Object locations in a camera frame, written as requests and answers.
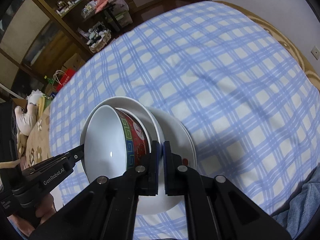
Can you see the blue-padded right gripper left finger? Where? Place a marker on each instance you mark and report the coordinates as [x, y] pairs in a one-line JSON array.
[[106, 208]]

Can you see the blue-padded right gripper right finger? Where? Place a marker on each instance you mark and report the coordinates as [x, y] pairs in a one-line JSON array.
[[215, 208]]

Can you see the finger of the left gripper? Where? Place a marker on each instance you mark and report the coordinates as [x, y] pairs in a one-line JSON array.
[[76, 154]]

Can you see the red-patterned small bowl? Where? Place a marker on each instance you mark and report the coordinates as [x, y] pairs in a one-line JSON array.
[[115, 141]]

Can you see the large plain white bowl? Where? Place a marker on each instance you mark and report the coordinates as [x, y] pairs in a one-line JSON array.
[[129, 104]]

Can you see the white bowl with red seal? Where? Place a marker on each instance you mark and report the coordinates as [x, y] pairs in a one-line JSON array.
[[143, 121]]

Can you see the person's left hand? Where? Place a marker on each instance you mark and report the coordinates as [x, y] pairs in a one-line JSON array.
[[44, 210]]

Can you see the stuffed plush toy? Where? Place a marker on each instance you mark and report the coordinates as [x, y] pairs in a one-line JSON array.
[[28, 111]]

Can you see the red paper shopping bag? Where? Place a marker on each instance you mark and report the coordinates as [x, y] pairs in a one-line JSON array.
[[61, 77]]

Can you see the cardboard box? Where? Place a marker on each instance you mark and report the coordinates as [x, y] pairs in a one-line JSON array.
[[75, 62]]

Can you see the blue plaid cloth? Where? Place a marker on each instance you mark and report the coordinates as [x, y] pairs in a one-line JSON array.
[[252, 113]]

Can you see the wicker basket with items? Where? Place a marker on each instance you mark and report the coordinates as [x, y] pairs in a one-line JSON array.
[[97, 37]]

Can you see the wooden wardrobe with shelves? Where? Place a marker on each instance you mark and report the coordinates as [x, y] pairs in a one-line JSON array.
[[39, 36]]

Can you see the small cluttered side table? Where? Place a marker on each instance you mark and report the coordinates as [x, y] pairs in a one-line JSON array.
[[114, 14]]

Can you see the white wall socket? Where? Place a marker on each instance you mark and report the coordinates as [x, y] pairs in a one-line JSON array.
[[315, 52]]

